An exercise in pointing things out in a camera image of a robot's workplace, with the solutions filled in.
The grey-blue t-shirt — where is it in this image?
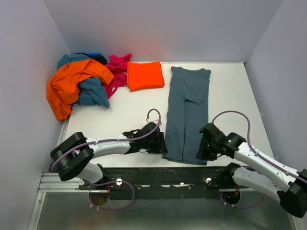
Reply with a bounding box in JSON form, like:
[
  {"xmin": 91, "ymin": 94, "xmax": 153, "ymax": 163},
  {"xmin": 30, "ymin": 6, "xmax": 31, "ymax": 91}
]
[{"xmin": 163, "ymin": 67, "xmax": 211, "ymax": 165}]

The orange t-shirt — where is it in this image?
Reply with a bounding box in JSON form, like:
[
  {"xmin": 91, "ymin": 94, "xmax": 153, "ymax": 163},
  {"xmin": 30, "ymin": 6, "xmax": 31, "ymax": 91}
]
[
  {"xmin": 127, "ymin": 61, "xmax": 165, "ymax": 92},
  {"xmin": 46, "ymin": 59, "xmax": 114, "ymax": 121}
]

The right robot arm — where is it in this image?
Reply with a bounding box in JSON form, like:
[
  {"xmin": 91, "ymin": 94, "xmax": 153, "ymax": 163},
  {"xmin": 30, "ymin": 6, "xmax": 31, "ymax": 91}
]
[{"xmin": 197, "ymin": 123, "xmax": 307, "ymax": 218}]

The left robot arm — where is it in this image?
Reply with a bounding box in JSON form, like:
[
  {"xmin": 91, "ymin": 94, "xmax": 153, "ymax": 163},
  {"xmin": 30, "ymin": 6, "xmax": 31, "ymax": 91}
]
[{"xmin": 50, "ymin": 122, "xmax": 167, "ymax": 184}]

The teal blue t-shirt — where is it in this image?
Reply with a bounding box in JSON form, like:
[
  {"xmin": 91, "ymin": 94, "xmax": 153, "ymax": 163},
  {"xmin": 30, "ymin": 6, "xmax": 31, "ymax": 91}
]
[{"xmin": 58, "ymin": 53, "xmax": 110, "ymax": 108}]

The magenta t-shirt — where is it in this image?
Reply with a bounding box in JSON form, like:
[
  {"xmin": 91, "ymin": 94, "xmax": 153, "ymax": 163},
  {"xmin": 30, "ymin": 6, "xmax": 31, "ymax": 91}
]
[{"xmin": 104, "ymin": 53, "xmax": 132, "ymax": 99}]

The black garment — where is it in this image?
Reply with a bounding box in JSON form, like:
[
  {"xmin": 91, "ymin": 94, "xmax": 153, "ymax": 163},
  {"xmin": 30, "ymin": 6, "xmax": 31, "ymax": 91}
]
[{"xmin": 93, "ymin": 55, "xmax": 107, "ymax": 65}]

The crumpled orange t-shirt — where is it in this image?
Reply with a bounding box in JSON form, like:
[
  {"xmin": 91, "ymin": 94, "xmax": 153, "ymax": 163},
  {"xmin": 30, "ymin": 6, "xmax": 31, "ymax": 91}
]
[{"xmin": 46, "ymin": 59, "xmax": 114, "ymax": 121}]

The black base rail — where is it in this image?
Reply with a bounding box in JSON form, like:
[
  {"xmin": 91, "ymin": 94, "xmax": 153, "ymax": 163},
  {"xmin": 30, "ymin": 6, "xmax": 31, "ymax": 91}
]
[{"xmin": 79, "ymin": 167, "xmax": 240, "ymax": 201}]

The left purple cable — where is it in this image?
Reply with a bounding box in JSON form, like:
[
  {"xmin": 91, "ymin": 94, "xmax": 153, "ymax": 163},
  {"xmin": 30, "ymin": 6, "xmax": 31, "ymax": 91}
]
[{"xmin": 50, "ymin": 109, "xmax": 162, "ymax": 211}]

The aluminium extrusion frame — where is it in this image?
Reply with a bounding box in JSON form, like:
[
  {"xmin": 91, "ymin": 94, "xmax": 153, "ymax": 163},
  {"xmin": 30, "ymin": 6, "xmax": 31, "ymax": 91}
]
[{"xmin": 28, "ymin": 114, "xmax": 103, "ymax": 230}]

